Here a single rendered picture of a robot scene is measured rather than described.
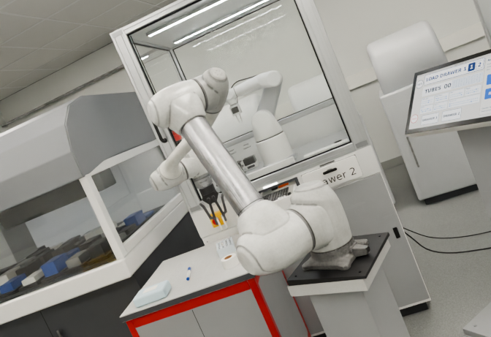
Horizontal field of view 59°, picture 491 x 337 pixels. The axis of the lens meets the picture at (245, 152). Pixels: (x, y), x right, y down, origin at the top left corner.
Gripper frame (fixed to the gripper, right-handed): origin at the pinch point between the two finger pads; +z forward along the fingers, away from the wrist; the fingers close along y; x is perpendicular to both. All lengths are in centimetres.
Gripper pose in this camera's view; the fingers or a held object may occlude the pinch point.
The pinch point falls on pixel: (221, 223)
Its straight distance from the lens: 218.3
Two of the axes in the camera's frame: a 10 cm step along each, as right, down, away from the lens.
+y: 9.1, -4.0, 0.8
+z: 3.9, 9.1, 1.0
